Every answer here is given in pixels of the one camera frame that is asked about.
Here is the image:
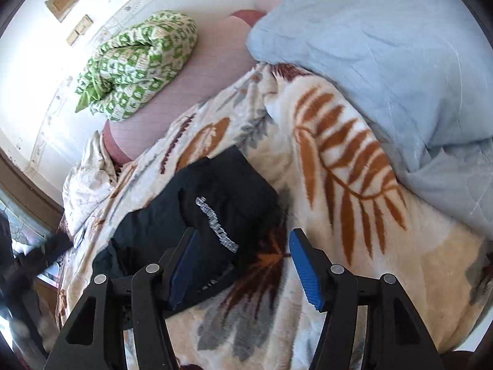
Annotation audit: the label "large pink bolster cushion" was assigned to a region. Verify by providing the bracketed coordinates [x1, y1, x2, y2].
[101, 10, 267, 162]

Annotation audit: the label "yellow wall switch plate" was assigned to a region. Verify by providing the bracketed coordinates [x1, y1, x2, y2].
[65, 14, 95, 47]

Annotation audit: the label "green patterned quilt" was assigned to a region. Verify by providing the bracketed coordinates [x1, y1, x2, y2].
[74, 10, 198, 122]

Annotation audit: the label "brown wooden door frame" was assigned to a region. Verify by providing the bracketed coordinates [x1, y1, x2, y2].
[0, 148, 65, 236]

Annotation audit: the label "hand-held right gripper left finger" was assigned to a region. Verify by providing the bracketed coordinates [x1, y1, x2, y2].
[43, 227, 201, 370]

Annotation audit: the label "light blue quilt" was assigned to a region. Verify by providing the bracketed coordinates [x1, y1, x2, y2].
[246, 0, 493, 232]

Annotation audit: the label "black pants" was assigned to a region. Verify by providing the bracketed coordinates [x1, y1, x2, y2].
[92, 146, 281, 317]

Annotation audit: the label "leaf printed blanket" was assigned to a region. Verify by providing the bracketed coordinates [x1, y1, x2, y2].
[56, 63, 493, 370]

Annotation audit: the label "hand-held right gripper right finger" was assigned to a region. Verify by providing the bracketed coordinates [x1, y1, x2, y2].
[289, 228, 447, 370]

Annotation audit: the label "white floral pillow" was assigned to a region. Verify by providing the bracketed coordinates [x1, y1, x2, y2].
[62, 131, 120, 236]

